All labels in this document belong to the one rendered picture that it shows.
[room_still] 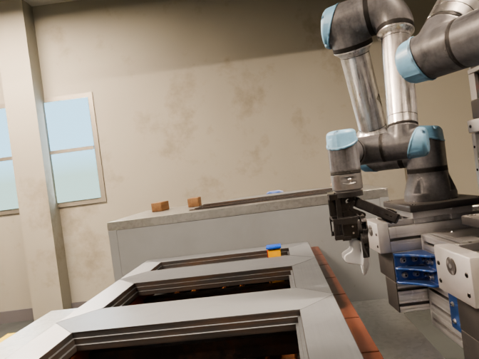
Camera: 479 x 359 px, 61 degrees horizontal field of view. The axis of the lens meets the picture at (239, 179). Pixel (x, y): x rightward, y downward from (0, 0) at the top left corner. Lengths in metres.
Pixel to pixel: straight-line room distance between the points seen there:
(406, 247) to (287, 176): 2.97
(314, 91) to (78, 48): 2.46
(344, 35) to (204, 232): 1.08
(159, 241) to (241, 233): 0.39
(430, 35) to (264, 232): 1.34
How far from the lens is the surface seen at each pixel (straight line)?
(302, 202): 1.86
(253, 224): 1.87
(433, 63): 0.70
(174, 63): 4.38
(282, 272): 1.43
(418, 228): 1.31
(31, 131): 4.50
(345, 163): 1.02
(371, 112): 1.32
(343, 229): 1.03
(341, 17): 1.25
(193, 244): 1.92
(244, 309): 1.05
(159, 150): 4.26
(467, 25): 0.67
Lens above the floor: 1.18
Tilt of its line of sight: level
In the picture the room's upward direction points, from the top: 8 degrees counter-clockwise
